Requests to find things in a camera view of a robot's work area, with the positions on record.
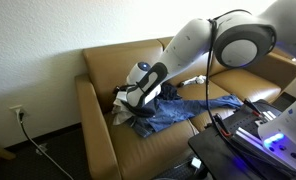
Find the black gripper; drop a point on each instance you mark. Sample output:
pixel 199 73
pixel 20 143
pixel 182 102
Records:
pixel 123 89

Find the dark grey fabric bag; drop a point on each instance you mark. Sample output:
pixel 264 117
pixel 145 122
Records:
pixel 138 112

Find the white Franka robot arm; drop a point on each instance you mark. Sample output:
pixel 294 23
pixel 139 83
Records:
pixel 188 43

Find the cream white cloth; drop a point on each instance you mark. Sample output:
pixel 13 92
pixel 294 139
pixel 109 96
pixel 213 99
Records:
pixel 119 111

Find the dark navy garment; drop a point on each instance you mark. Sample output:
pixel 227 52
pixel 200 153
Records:
pixel 169 91

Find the blue denim jeans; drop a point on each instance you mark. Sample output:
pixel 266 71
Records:
pixel 178 111

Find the brown leather sofa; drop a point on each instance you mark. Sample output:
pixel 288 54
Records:
pixel 138 156

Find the white sock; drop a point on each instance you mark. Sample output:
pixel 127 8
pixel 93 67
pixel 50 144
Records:
pixel 194 80

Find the white power adapter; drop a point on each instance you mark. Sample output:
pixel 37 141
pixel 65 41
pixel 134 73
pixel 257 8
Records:
pixel 196 162

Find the black robot table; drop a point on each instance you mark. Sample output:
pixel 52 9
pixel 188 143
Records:
pixel 214 156

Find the white wall outlet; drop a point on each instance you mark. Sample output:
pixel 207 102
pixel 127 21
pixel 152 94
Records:
pixel 16 110

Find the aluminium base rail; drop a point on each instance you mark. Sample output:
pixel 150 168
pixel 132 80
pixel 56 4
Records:
pixel 248 135

